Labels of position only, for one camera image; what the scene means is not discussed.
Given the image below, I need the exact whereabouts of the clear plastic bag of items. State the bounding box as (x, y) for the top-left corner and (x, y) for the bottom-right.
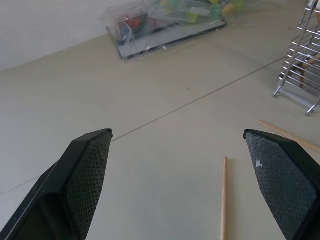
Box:
(104, 0), (247, 61)

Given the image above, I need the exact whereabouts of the black framed flat board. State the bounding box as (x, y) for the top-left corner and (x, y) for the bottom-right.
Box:
(116, 17), (228, 61)

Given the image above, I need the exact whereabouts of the wooden chopstick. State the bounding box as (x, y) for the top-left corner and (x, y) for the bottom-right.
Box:
(256, 119), (320, 153)
(220, 156), (229, 240)
(298, 52), (320, 88)

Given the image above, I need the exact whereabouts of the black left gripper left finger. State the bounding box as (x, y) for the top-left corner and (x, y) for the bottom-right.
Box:
(0, 128), (113, 240)

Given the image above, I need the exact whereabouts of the chrome wire cutlery rack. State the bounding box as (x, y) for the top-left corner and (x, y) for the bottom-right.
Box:
(272, 0), (320, 116)

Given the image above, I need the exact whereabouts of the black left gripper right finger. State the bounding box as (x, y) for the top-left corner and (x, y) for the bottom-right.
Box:
(243, 128), (320, 240)

